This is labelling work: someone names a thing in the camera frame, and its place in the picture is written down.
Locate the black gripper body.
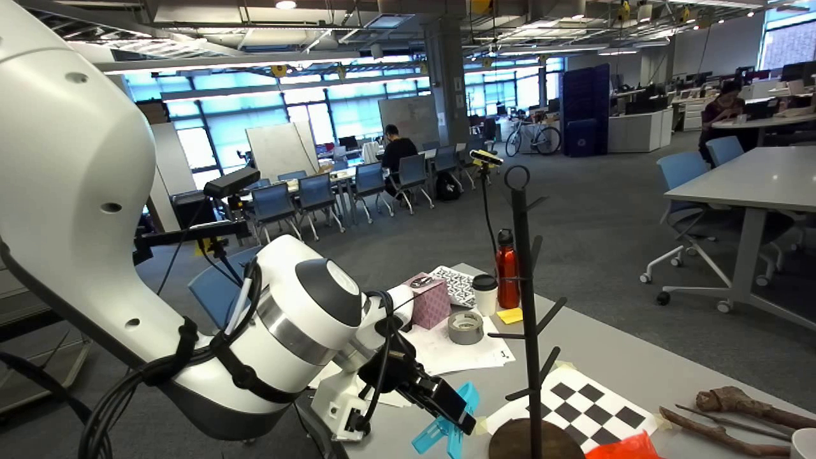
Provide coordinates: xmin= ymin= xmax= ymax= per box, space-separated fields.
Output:
xmin=355 ymin=329 xmax=453 ymax=416

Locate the pink tissue box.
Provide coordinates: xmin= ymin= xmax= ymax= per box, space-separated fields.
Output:
xmin=408 ymin=272 xmax=453 ymax=331

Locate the round wooden disc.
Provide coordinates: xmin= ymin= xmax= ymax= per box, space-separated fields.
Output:
xmin=485 ymin=162 xmax=589 ymax=459

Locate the large fiducial tag sheet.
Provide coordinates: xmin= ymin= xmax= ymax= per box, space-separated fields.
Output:
xmin=430 ymin=263 xmax=480 ymax=314

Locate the yellow sticky note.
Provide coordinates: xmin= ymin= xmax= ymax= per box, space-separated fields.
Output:
xmin=494 ymin=305 xmax=527 ymax=329

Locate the white cup with black lid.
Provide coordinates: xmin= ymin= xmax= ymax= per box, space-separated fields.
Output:
xmin=470 ymin=272 xmax=503 ymax=319

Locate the checkerboard paper sheet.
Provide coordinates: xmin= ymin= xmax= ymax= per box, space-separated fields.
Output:
xmin=494 ymin=361 xmax=661 ymax=457

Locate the red water bottle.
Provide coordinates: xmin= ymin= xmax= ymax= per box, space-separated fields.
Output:
xmin=494 ymin=227 xmax=523 ymax=310

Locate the orange plastic bag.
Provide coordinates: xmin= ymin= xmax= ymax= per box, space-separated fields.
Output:
xmin=583 ymin=430 xmax=661 ymax=459

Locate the blue office chair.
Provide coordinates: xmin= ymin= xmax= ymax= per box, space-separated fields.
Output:
xmin=186 ymin=264 xmax=250 ymax=329
xmin=703 ymin=136 xmax=746 ymax=169
xmin=296 ymin=174 xmax=341 ymax=238
xmin=393 ymin=152 xmax=435 ymax=215
xmin=352 ymin=160 xmax=393 ymax=225
xmin=250 ymin=181 xmax=300 ymax=244

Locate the person in black shirt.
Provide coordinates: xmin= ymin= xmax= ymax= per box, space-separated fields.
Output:
xmin=374 ymin=124 xmax=420 ymax=175

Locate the white whiteboard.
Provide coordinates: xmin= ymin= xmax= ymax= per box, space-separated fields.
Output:
xmin=243 ymin=120 xmax=320 ymax=183

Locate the brown wooden stick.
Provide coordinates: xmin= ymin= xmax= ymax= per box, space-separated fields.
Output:
xmin=661 ymin=406 xmax=798 ymax=459

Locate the bicycle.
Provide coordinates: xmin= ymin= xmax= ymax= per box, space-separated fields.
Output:
xmin=500 ymin=106 xmax=565 ymax=160

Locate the brown wooden branch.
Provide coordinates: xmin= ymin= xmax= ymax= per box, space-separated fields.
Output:
xmin=694 ymin=384 xmax=816 ymax=430

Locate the blue cabinet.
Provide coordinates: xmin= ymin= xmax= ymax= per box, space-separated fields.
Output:
xmin=559 ymin=63 xmax=611 ymax=158

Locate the blue chair with white base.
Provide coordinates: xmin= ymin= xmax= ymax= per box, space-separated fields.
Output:
xmin=637 ymin=151 xmax=737 ymax=310

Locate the grey office table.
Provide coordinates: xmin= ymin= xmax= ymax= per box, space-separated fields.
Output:
xmin=663 ymin=144 xmax=816 ymax=334

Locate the seated person at desk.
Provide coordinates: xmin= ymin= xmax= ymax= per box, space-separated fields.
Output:
xmin=699 ymin=76 xmax=750 ymax=162

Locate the grey duct tape roll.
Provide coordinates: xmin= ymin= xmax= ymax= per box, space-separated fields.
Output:
xmin=445 ymin=309 xmax=487 ymax=347

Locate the black gooseneck camera pole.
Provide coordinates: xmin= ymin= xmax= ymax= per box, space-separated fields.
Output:
xmin=477 ymin=162 xmax=500 ymax=263

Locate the black camera with yellow note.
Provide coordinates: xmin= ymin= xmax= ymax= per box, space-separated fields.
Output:
xmin=470 ymin=148 xmax=505 ymax=170

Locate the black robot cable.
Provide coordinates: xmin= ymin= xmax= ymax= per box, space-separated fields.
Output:
xmin=73 ymin=263 xmax=266 ymax=459

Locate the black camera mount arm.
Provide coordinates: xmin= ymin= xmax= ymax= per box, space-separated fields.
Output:
xmin=133 ymin=217 xmax=254 ymax=257

